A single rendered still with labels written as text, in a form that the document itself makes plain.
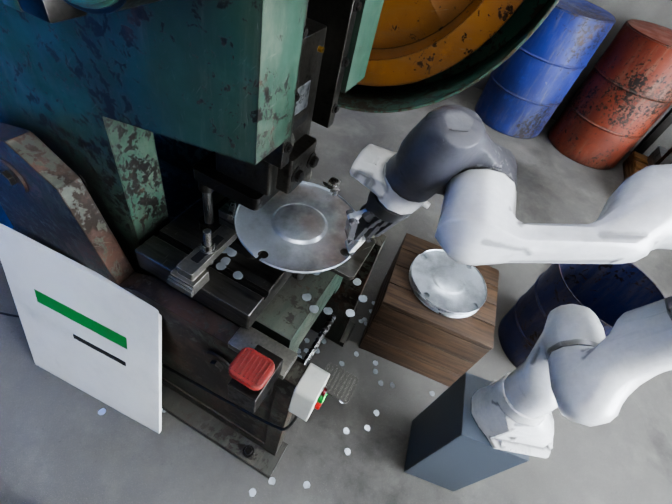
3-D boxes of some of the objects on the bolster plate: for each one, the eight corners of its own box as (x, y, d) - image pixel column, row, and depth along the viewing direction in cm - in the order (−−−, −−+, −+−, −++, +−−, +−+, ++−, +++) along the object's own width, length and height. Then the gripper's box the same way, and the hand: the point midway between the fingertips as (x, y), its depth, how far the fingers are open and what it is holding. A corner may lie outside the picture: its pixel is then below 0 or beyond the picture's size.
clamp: (241, 248, 89) (241, 217, 81) (191, 298, 78) (186, 267, 70) (220, 236, 90) (218, 204, 82) (168, 284, 79) (161, 252, 71)
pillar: (216, 220, 89) (213, 173, 79) (210, 225, 88) (206, 178, 77) (208, 216, 89) (204, 168, 79) (202, 221, 88) (197, 173, 78)
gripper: (368, 217, 60) (326, 266, 81) (435, 209, 65) (379, 258, 86) (355, 176, 62) (318, 235, 83) (421, 172, 67) (370, 228, 88)
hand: (354, 240), depth 82 cm, fingers closed
